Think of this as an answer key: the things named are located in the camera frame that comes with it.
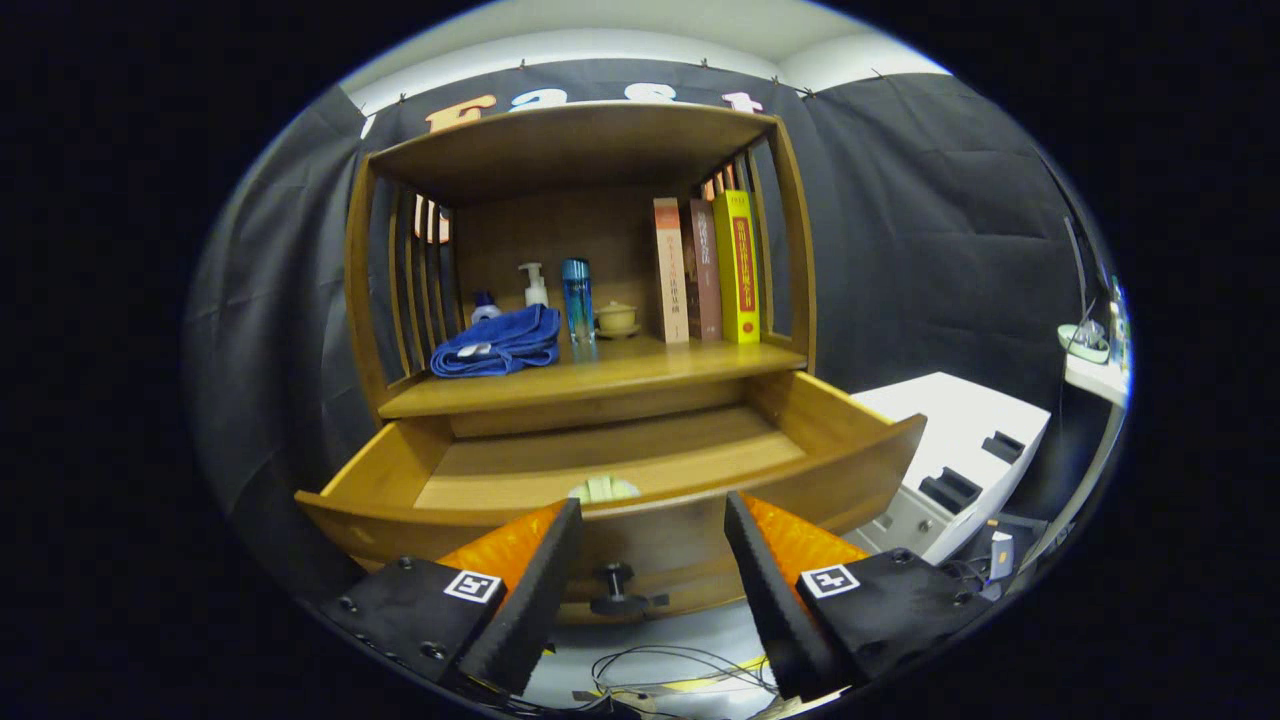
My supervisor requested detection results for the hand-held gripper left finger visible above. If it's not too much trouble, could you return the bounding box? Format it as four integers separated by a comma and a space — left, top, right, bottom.
320, 497, 584, 696

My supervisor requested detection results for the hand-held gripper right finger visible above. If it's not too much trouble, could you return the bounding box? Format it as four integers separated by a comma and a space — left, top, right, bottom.
724, 490, 991, 701

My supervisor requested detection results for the green scrub brush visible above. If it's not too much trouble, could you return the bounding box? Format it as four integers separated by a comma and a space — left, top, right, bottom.
567, 475, 643, 504

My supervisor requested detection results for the wooden drawer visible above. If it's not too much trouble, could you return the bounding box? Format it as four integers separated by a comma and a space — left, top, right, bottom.
295, 370, 928, 626

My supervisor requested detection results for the wooden countertop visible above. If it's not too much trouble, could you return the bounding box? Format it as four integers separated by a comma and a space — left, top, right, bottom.
378, 335, 809, 419

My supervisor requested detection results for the wooden cabinet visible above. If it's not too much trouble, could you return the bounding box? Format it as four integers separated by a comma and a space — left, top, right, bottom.
343, 100, 819, 441

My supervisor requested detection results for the yellow black floor tape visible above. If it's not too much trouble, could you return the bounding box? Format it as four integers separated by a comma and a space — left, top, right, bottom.
650, 655, 776, 698

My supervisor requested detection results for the blue towel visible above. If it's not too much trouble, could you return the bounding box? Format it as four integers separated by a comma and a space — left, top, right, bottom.
430, 304, 562, 379

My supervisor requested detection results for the blue glass bottle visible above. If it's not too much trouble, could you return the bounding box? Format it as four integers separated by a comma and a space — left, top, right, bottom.
560, 258, 596, 346

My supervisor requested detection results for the yellow book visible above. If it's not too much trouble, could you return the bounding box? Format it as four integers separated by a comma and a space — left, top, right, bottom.
712, 189, 761, 345

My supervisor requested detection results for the brown book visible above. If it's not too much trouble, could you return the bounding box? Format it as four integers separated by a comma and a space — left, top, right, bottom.
683, 198, 723, 341

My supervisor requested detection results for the orange and white book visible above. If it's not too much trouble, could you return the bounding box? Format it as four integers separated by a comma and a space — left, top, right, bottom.
654, 197, 691, 345

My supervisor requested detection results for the white desk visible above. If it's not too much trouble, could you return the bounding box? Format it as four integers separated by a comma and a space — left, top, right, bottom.
1063, 350, 1131, 406

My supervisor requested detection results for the white bowl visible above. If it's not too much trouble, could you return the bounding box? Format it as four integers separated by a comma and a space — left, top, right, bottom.
1058, 320, 1111, 364

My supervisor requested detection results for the black backdrop cloth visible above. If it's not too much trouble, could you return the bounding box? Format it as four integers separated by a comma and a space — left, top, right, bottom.
185, 58, 1111, 601

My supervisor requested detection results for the clear plastic bottle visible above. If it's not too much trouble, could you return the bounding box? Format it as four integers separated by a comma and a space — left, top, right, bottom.
1108, 278, 1132, 371

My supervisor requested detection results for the black floor cable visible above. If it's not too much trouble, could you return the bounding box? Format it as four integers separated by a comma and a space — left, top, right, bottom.
575, 645, 781, 713

